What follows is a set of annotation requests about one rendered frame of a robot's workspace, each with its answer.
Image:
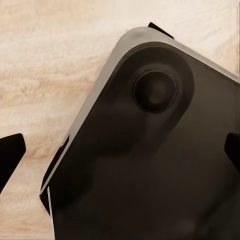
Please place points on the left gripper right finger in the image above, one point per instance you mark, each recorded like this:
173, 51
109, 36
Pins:
232, 149

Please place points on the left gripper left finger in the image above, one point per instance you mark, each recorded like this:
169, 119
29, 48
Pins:
12, 149

